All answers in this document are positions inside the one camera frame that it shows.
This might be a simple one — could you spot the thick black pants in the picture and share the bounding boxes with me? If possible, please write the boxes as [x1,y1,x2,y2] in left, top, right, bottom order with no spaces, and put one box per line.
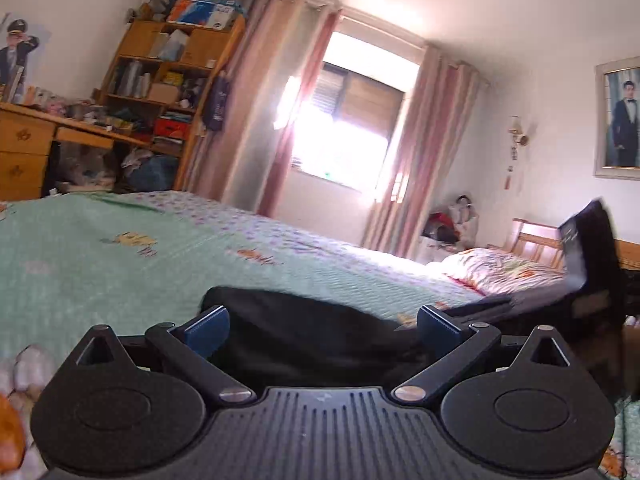
[200,286,513,388]

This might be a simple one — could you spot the blue bag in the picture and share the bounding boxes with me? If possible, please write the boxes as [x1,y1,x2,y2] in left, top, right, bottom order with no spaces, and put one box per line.
[127,155,178,192]

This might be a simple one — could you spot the green bee-print bedspread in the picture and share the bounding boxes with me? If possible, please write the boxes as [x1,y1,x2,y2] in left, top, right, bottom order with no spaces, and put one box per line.
[0,191,640,480]

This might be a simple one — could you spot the pink striped curtain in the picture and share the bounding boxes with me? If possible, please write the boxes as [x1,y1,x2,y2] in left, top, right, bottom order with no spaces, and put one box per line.
[362,45,483,261]
[175,0,343,218]

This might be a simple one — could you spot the wooden headboard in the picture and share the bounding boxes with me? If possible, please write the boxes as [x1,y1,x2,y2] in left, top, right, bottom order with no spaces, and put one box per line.
[511,217,640,273]

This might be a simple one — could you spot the wall lamp with hanging tassel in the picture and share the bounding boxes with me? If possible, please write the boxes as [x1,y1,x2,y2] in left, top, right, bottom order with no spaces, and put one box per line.
[506,116,529,191]

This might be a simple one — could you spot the window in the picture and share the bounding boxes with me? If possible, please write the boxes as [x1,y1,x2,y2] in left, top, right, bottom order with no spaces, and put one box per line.
[290,32,421,191]

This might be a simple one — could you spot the brown cardboard box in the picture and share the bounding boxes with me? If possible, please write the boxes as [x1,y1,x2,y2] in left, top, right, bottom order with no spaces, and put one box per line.
[148,82,180,104]

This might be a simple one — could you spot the row of books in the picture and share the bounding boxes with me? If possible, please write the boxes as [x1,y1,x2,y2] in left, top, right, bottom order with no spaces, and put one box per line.
[112,60,151,98]

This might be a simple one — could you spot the pile of bags by window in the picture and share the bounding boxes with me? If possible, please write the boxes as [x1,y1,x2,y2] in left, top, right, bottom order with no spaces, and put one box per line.
[450,195,480,248]

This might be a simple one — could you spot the framed portrait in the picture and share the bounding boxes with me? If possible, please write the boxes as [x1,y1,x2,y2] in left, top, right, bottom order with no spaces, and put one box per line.
[594,56,640,181]

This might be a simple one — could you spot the wall poster of uniformed child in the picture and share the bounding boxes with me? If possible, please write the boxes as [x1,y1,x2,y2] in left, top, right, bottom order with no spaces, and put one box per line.
[0,12,41,103]

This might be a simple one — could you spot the clear plastic storage box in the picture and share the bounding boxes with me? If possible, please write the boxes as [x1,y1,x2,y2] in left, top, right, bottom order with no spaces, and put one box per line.
[55,142,118,193]

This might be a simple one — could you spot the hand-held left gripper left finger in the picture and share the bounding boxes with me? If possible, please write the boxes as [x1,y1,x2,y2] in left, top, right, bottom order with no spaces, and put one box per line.
[70,305,257,406]

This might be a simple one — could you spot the blue and white box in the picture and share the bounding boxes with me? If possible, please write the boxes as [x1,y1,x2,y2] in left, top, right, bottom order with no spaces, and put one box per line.
[167,0,238,28]

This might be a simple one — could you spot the floral pillow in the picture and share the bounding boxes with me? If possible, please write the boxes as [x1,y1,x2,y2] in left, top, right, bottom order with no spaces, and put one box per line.
[440,247,571,296]

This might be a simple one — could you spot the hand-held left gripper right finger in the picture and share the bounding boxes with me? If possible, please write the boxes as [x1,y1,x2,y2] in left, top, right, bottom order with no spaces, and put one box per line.
[390,304,576,406]

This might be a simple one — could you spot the red box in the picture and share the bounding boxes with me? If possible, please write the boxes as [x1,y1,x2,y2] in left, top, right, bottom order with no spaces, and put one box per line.
[155,116,193,141]

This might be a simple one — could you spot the wooden bookshelf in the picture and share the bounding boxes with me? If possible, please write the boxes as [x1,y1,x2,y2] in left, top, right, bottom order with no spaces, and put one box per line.
[95,2,246,191]

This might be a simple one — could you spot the navy tote bag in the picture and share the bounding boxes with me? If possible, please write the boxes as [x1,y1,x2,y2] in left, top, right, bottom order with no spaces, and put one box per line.
[202,72,232,132]

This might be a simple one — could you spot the wooden desk with drawers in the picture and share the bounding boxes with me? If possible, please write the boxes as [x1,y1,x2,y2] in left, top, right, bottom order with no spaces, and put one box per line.
[0,101,151,201]

